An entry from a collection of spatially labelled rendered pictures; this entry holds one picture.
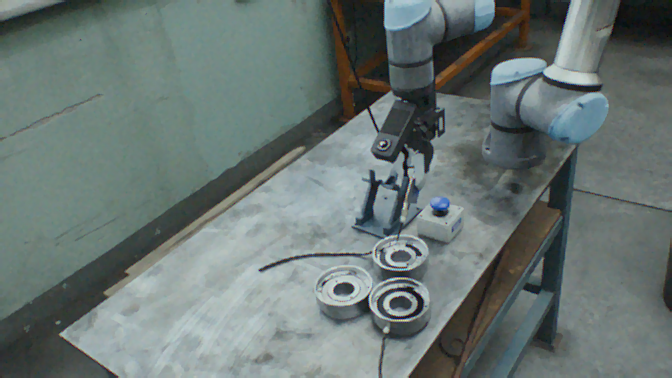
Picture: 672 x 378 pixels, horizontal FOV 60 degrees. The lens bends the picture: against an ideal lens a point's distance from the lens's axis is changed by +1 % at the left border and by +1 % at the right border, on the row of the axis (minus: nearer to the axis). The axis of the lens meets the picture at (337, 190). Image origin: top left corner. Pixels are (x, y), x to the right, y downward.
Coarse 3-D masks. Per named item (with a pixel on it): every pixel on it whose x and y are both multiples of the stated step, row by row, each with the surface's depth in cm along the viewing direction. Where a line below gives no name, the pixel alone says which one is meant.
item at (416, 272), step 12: (384, 240) 112; (408, 240) 113; (420, 240) 111; (396, 252) 111; (408, 252) 110; (396, 264) 107; (408, 264) 107; (420, 264) 105; (384, 276) 107; (396, 276) 105; (408, 276) 105; (420, 276) 107
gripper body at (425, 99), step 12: (432, 84) 104; (396, 96) 100; (408, 96) 99; (420, 96) 99; (432, 96) 105; (420, 108) 103; (432, 108) 106; (444, 108) 106; (420, 120) 103; (432, 120) 103; (444, 120) 107; (420, 132) 102; (432, 132) 107; (444, 132) 108; (408, 144) 105; (420, 144) 103
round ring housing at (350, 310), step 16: (336, 272) 107; (352, 272) 107; (320, 288) 104; (336, 288) 105; (352, 288) 105; (368, 288) 103; (320, 304) 101; (336, 304) 99; (352, 304) 99; (368, 304) 101
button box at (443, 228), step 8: (424, 208) 118; (448, 208) 117; (456, 208) 117; (424, 216) 116; (432, 216) 116; (440, 216) 115; (448, 216) 115; (456, 216) 115; (424, 224) 116; (432, 224) 115; (440, 224) 113; (448, 224) 113; (456, 224) 116; (424, 232) 117; (432, 232) 116; (440, 232) 115; (448, 232) 114; (456, 232) 117; (440, 240) 116; (448, 240) 115
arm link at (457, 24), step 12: (444, 0) 95; (456, 0) 95; (468, 0) 96; (480, 0) 96; (492, 0) 97; (444, 12) 94; (456, 12) 95; (468, 12) 96; (480, 12) 97; (492, 12) 98; (456, 24) 95; (468, 24) 97; (480, 24) 98; (444, 36) 96; (456, 36) 98
